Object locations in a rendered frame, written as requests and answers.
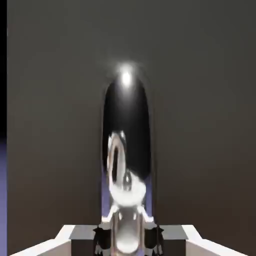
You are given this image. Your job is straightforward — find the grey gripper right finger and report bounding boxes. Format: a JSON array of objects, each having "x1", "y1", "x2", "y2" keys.
[{"x1": 144, "y1": 224, "x2": 248, "y2": 256}]

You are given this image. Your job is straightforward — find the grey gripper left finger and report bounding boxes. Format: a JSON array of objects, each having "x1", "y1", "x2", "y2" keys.
[{"x1": 8, "y1": 224, "x2": 112, "y2": 256}]

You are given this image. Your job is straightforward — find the dark grey cabinet door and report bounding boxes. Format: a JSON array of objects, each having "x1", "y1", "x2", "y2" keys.
[{"x1": 6, "y1": 0, "x2": 256, "y2": 256}]

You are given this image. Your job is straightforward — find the shiny dark metal handle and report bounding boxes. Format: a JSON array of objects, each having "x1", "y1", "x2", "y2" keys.
[{"x1": 99, "y1": 63, "x2": 156, "y2": 256}]

